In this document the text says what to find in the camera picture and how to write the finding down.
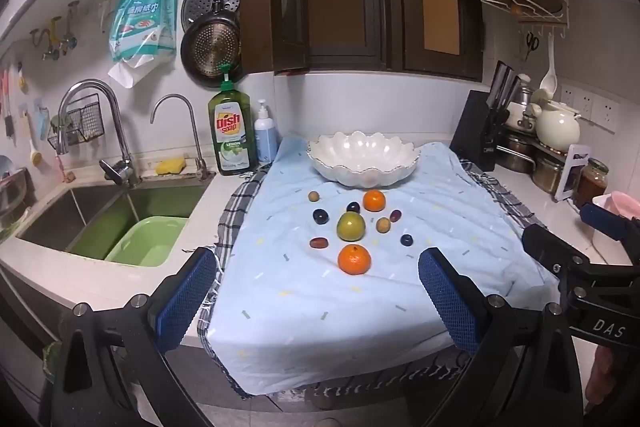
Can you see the red grape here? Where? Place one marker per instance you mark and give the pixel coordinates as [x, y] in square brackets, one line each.
[318, 243]
[395, 216]

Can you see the hanging kitchen utensils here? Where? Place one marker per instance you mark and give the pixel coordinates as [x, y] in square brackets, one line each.
[30, 142]

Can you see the black scissors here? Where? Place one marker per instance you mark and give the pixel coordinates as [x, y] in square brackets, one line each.
[531, 44]

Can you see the yellow sponge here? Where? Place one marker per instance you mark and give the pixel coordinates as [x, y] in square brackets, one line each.
[170, 166]

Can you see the white scalloped bowl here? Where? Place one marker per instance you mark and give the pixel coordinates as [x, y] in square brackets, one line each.
[362, 157]

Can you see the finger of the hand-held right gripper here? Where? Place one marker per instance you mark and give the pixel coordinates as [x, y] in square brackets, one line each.
[547, 247]
[607, 219]

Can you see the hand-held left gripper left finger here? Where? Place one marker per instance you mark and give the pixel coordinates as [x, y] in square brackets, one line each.
[185, 297]

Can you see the white ceramic teapot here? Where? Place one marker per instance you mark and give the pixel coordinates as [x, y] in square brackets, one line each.
[557, 129]

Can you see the blue pump bottle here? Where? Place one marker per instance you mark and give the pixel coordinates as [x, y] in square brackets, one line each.
[265, 137]

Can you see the paper towel plastic bag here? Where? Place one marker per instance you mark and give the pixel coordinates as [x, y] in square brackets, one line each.
[142, 27]

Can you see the person's right hand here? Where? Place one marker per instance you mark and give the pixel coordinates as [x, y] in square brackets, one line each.
[601, 377]

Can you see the green dish soap bottle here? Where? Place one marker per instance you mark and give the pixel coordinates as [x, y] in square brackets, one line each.
[232, 137]

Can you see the white wall outlet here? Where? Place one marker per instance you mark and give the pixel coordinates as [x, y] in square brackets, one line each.
[586, 104]
[567, 96]
[608, 114]

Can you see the pink plastic container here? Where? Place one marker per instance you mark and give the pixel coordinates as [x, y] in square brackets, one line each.
[617, 202]

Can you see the white ladle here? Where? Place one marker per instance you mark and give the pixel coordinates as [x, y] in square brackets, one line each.
[548, 79]

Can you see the tall chrome faucet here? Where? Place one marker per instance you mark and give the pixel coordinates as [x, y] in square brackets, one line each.
[120, 142]

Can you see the dark purple grape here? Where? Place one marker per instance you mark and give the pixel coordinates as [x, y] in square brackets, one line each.
[320, 217]
[407, 240]
[353, 207]

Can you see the black knife block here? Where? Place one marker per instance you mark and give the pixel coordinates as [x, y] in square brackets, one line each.
[472, 132]

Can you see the black strainer pan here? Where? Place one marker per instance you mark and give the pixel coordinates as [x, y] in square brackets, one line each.
[210, 49]

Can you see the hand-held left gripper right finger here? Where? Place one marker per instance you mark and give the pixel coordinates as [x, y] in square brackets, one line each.
[447, 302]

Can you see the thin chrome faucet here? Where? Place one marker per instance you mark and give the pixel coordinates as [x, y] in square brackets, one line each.
[195, 137]

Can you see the small orange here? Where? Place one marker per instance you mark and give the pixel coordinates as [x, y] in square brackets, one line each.
[374, 201]

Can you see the wall hooks row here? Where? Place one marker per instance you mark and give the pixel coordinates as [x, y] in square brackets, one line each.
[52, 39]

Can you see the glass jar with sauce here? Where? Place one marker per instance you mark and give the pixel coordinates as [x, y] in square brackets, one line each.
[590, 184]

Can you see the steel pot with lid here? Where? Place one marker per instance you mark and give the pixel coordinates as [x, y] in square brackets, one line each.
[522, 112]

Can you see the tan longan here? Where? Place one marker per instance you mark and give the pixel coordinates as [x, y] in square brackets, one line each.
[383, 225]
[313, 197]

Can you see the green plastic basin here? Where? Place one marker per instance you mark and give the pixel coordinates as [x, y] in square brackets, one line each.
[145, 244]

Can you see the white plastic stand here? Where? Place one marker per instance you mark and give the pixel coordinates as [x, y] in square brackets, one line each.
[565, 172]

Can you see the green orange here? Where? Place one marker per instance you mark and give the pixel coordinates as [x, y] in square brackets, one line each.
[351, 227]

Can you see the large orange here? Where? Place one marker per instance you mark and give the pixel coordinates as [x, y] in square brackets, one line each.
[355, 260]

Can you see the steel kitchen sink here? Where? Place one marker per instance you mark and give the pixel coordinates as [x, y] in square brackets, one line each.
[100, 217]

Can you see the light blue patterned cloth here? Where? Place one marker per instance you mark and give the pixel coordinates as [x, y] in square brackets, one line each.
[300, 317]

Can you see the white clothes hanger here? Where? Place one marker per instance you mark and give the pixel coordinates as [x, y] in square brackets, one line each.
[530, 2]

